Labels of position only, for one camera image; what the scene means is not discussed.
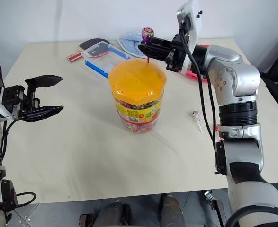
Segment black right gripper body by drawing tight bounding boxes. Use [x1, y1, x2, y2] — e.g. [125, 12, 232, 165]
[166, 34, 191, 73]

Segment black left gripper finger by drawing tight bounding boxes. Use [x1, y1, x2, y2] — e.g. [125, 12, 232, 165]
[25, 74, 64, 100]
[22, 105, 64, 123]

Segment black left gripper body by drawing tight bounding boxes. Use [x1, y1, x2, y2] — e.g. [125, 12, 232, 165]
[1, 85, 40, 120]

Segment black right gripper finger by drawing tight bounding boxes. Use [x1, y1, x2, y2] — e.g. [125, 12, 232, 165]
[152, 36, 174, 49]
[138, 44, 172, 62]

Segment purple lollipop red stick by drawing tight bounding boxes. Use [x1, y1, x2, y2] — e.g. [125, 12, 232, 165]
[141, 26, 155, 64]

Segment clear jar with orange lid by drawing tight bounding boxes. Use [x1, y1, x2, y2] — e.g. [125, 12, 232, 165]
[108, 59, 168, 134]

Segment red plastic tray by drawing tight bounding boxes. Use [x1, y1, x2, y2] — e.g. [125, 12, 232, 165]
[181, 44, 211, 82]

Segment light blue cloth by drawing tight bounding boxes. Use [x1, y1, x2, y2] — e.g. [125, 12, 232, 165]
[117, 32, 147, 58]

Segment clear plastic box blue clips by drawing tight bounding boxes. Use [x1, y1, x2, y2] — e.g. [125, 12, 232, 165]
[82, 41, 134, 80]

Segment black red table tennis paddle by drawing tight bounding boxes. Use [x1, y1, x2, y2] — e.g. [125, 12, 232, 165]
[66, 37, 111, 63]

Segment white pink wrapped lollipop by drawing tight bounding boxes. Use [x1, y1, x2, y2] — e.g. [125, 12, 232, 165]
[191, 110, 203, 133]

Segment dark rounded shape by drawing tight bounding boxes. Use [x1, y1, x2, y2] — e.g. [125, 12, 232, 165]
[98, 202, 131, 227]

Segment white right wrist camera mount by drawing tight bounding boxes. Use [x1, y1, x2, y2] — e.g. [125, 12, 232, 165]
[176, 0, 203, 74]

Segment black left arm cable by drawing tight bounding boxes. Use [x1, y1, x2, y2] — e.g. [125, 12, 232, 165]
[0, 119, 36, 213]

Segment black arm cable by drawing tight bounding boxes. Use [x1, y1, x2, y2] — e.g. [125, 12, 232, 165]
[0, 119, 36, 213]
[179, 22, 221, 152]

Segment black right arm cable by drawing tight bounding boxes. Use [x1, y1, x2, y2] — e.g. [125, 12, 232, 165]
[179, 22, 221, 152]

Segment black metal bracket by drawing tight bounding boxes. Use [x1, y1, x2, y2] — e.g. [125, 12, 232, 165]
[203, 190, 225, 227]

